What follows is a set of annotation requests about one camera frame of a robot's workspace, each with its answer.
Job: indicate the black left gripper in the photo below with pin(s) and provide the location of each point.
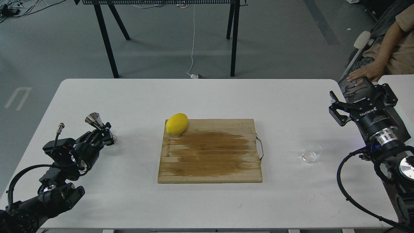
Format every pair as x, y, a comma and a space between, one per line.
88, 145

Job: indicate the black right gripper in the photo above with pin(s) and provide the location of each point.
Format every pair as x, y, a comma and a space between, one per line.
375, 121

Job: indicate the steel double jigger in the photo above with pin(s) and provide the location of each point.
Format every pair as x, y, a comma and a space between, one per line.
95, 120

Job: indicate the small clear glass cup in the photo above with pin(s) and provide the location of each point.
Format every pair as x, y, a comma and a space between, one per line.
311, 153

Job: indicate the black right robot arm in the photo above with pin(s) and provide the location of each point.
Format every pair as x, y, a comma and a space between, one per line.
391, 157

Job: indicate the seated person's forearm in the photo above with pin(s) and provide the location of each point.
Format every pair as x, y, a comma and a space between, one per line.
391, 39

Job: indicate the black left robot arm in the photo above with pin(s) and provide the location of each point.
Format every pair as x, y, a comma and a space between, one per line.
72, 158

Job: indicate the seated person's hand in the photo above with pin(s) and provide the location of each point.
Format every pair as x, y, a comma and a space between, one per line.
373, 71

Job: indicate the white side table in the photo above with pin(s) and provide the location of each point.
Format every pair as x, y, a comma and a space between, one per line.
403, 87

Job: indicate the seated person in jeans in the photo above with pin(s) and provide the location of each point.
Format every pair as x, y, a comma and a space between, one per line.
400, 61

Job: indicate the yellow lemon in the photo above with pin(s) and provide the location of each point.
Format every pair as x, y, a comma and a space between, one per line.
177, 124

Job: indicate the wooden cutting board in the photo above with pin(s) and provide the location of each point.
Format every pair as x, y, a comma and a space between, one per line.
211, 151

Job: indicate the black metal bench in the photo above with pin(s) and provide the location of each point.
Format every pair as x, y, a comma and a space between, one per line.
140, 29

